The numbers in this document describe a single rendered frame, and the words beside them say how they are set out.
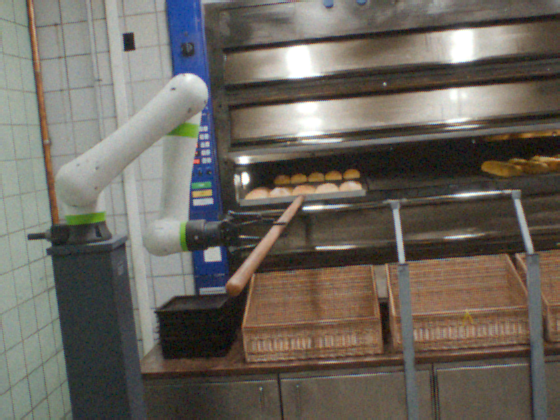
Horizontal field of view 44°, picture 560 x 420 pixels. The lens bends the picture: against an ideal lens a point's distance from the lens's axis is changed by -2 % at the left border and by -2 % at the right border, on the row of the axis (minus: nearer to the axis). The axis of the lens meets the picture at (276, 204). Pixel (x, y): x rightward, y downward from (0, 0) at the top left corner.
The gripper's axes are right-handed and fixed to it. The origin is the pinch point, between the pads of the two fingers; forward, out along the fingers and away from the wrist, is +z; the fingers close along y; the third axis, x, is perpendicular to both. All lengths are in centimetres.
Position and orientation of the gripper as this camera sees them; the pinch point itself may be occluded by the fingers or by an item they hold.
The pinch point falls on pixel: (275, 229)
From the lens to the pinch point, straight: 208.7
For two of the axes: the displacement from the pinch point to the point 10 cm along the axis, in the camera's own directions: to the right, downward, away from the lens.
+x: -1.0, 1.0, -9.9
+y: 0.9, 9.9, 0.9
